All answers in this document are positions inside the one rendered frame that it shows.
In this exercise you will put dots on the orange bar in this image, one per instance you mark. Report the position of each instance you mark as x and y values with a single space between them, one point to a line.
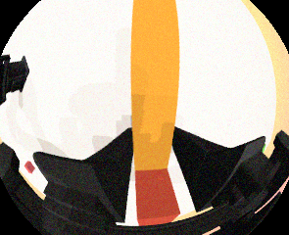
154 97

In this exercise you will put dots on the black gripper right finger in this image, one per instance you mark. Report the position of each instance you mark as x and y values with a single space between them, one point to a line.
207 166

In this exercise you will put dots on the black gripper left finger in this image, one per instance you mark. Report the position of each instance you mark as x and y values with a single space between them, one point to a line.
104 174

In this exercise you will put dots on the small red cube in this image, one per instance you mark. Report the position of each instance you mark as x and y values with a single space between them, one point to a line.
29 167

